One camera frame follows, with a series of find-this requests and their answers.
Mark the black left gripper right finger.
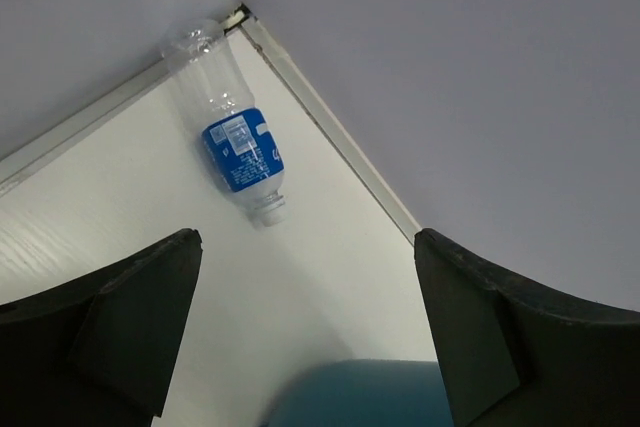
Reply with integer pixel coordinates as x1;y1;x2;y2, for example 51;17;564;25
414;229;639;426

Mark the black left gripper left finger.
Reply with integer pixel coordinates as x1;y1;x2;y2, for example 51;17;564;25
1;229;202;426

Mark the blue label bottle white cap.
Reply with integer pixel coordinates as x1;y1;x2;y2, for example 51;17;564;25
161;19;286;227

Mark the teal plastic bin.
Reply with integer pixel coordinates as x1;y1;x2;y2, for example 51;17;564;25
263;359;454;427

